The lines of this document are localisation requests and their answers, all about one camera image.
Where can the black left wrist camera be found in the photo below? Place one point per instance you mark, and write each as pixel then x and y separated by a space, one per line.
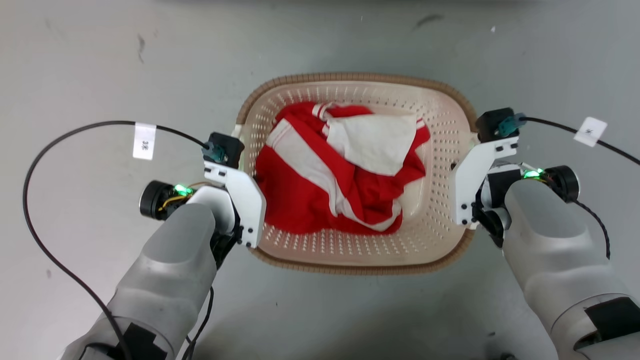
pixel 226 147

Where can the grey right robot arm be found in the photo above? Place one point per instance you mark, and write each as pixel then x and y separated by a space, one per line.
pixel 550 240

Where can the red and white garment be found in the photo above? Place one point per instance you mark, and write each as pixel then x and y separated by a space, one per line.
pixel 300 195

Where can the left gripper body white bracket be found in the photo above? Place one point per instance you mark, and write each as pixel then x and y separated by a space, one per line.
pixel 247 205

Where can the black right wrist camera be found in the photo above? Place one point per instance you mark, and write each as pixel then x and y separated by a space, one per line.
pixel 492 124

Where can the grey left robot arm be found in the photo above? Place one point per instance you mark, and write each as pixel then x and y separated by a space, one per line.
pixel 170 280

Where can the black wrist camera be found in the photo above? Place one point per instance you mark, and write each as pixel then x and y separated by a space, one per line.
pixel 226 147
pixel 492 124

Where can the beige plastic laundry basket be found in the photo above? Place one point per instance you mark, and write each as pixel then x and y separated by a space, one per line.
pixel 350 252

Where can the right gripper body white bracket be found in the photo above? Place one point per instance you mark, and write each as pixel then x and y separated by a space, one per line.
pixel 470 185

